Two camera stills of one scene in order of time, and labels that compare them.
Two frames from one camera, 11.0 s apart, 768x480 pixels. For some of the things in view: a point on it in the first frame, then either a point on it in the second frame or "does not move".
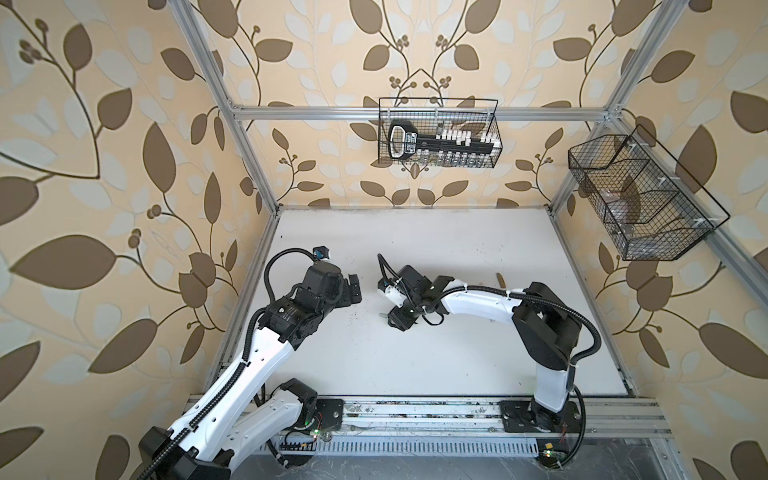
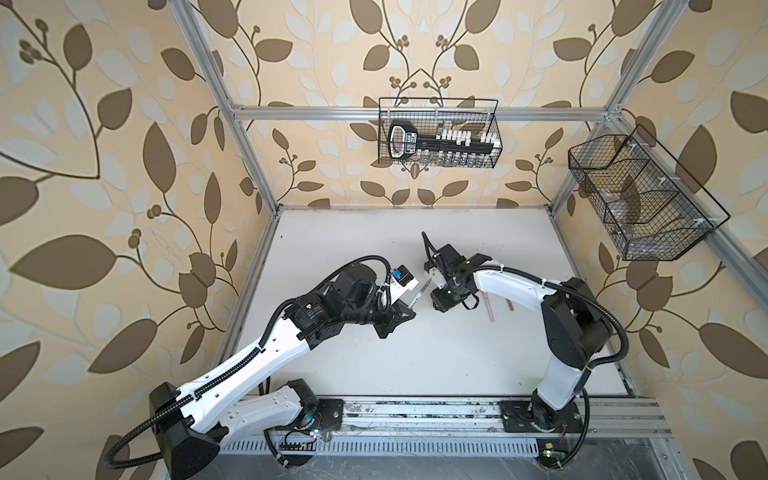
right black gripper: (399, 320) → (438, 301)
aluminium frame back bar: (555, 113) does not move
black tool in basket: (404, 141) does not move
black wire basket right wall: (649, 207) does not move
